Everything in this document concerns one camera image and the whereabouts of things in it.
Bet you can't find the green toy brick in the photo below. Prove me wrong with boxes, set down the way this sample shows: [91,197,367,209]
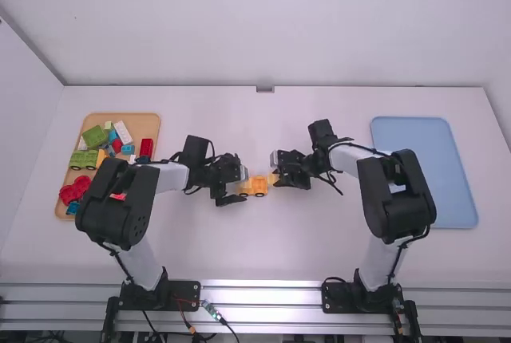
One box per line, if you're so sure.
[81,124,111,150]

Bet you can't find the black cable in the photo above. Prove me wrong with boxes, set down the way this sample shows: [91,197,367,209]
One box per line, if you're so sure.
[318,170,345,196]

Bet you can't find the yellow toy car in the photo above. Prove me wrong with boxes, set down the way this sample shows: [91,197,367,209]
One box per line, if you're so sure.
[238,175,269,199]

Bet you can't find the blue mat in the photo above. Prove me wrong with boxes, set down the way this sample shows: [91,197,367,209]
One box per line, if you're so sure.
[369,116,479,230]

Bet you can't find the white toy brick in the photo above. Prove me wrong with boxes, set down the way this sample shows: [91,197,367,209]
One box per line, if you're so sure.
[113,120,135,145]

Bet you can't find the pile of toy bricks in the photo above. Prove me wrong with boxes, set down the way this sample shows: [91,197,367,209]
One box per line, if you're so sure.
[77,120,151,168]

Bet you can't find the tan tray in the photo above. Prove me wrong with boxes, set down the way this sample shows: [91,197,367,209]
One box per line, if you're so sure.
[53,112,161,221]

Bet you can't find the silver rails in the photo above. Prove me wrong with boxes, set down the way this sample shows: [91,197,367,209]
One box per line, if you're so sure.
[0,278,511,338]

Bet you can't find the green toy car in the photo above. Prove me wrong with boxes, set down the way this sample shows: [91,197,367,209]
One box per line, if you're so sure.
[68,149,100,172]

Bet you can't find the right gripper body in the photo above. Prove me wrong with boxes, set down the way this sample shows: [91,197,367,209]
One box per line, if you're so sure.
[278,149,313,191]

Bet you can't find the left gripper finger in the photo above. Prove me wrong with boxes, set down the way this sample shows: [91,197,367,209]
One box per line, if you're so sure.
[215,194,248,207]

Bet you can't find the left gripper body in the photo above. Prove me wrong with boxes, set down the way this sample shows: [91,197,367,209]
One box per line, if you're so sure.
[206,152,245,200]

